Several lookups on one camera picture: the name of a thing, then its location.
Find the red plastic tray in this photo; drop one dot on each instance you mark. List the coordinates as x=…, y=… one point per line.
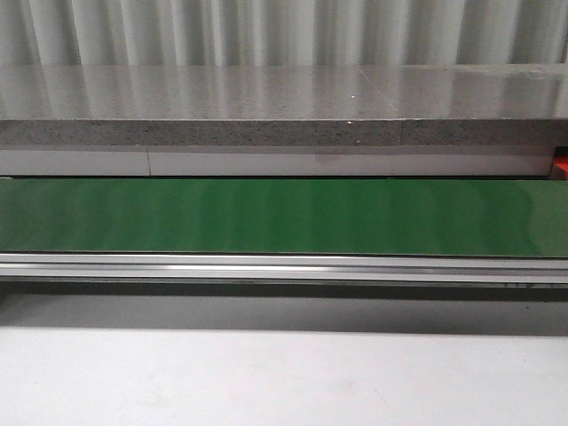
x=559, y=169

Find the aluminium conveyor frame rail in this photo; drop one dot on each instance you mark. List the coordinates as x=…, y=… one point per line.
x=360, y=269

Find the green conveyor belt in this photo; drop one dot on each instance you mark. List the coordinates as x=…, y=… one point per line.
x=354, y=216

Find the white corrugated curtain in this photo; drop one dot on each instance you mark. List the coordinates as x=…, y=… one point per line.
x=287, y=33

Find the grey stone countertop slab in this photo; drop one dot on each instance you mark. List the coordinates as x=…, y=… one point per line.
x=124, y=106

